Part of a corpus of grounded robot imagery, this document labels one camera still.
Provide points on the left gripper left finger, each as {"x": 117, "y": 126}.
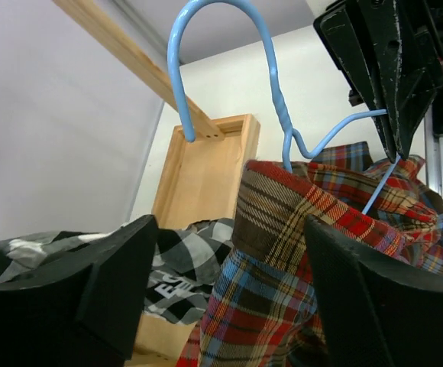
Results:
{"x": 81, "y": 306}

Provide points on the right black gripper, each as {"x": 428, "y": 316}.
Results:
{"x": 391, "y": 54}

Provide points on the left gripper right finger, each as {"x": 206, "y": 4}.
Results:
{"x": 375, "y": 310}

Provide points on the red brown plaid shirt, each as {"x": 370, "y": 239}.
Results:
{"x": 263, "y": 309}

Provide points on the blue wire hanger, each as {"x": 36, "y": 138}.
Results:
{"x": 290, "y": 134}

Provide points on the black white checkered shirt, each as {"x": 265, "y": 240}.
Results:
{"x": 186, "y": 264}

